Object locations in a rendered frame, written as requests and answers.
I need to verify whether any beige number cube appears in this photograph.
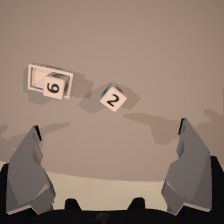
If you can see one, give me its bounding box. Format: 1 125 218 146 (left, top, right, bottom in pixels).
100 82 127 112
43 72 70 100

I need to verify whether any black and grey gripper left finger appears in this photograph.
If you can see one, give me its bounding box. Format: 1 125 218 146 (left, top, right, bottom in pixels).
0 125 56 224

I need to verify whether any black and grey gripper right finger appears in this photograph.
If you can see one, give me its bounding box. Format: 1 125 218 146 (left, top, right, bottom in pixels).
161 118 224 224

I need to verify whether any beige rectangular tray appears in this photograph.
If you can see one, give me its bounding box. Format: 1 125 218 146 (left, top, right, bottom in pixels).
28 63 76 98

